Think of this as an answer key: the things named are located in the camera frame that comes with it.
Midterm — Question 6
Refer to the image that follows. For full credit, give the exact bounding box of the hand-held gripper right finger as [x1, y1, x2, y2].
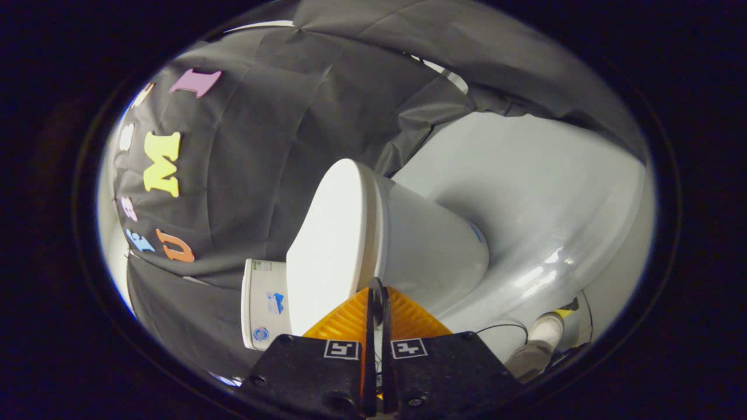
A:
[379, 278, 523, 418]

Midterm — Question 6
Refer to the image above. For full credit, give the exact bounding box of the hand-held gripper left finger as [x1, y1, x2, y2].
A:
[241, 278, 381, 418]

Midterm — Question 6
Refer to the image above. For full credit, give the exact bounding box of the white toilet lid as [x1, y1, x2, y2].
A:
[285, 158, 387, 337]

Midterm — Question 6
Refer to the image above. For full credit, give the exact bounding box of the white toilet bowl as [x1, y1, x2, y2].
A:
[373, 175, 491, 319]

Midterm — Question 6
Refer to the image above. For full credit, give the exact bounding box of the person's grey trouser leg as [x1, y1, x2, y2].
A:
[504, 341, 554, 384]

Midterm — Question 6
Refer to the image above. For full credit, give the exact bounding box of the person's white shoe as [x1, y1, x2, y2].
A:
[527, 313, 566, 346]

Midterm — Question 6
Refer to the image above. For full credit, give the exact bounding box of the black backdrop cloth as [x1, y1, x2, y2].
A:
[110, 0, 650, 381]

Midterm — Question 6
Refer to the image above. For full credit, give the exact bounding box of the thin black cable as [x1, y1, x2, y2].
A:
[474, 323, 530, 346]

